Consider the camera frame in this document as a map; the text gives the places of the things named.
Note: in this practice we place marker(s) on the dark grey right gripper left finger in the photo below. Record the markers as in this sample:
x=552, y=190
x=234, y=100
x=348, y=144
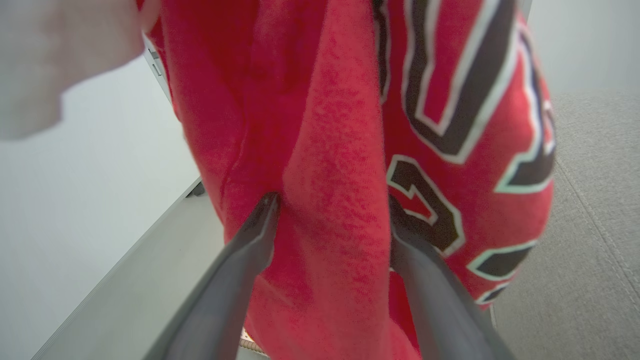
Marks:
x=220, y=295

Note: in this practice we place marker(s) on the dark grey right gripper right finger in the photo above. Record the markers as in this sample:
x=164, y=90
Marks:
x=440, y=300

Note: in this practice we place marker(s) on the red sweatshirt with black lettering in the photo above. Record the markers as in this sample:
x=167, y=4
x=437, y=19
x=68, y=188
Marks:
x=330, y=150

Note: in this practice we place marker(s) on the woven laundry basket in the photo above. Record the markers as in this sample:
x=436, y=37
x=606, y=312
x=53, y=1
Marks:
x=249, y=343

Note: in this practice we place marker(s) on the grey fabric sofa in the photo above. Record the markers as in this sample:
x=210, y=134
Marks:
x=585, y=225

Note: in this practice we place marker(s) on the white cloth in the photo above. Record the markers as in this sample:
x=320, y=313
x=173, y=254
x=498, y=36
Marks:
x=55, y=55

